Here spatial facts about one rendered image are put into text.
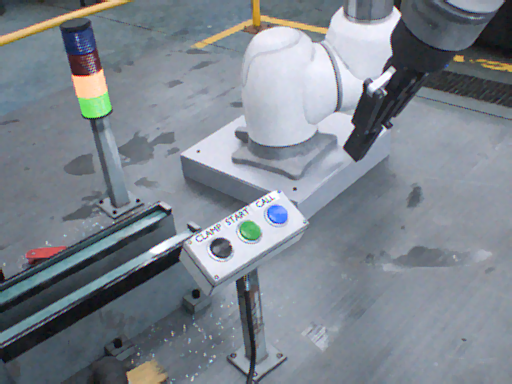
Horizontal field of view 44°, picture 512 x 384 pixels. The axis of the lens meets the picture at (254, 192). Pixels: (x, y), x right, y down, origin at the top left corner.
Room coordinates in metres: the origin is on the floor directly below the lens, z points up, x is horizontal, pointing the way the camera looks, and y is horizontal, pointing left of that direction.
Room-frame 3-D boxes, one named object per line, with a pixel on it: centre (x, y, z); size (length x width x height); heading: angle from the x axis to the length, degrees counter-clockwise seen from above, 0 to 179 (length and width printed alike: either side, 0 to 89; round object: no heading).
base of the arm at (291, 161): (1.24, -0.06, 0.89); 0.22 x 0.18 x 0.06; 52
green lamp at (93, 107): (1.18, 0.30, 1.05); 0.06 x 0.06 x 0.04
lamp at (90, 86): (1.18, 0.30, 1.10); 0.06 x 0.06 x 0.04
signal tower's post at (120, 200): (1.18, 0.30, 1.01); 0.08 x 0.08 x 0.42; 38
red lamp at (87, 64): (1.18, 0.30, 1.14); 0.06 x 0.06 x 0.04
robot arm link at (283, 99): (1.23, -0.08, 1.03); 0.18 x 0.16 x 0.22; 104
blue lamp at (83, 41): (1.18, 0.30, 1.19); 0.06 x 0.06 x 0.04
